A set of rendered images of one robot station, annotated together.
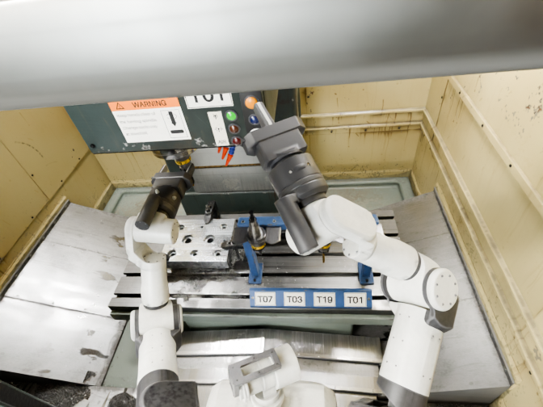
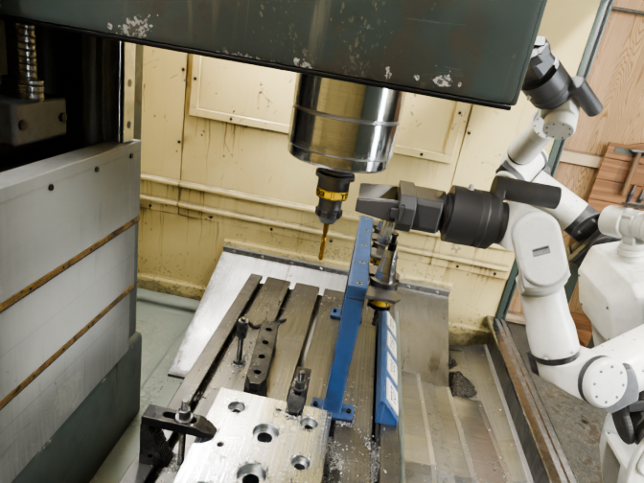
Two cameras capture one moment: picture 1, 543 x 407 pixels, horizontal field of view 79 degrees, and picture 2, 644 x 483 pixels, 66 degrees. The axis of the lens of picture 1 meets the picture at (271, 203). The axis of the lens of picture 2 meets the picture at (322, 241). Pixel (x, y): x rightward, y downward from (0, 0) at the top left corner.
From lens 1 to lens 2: 146 cm
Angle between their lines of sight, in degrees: 80
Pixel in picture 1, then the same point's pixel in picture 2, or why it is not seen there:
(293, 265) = (321, 367)
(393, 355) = (569, 199)
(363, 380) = (440, 395)
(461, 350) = (416, 311)
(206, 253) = (306, 440)
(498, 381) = (444, 302)
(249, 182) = (95, 363)
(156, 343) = (624, 340)
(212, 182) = (34, 425)
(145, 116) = not seen: hidden behind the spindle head
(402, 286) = (532, 165)
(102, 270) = not seen: outside the picture
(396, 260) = not seen: hidden behind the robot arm
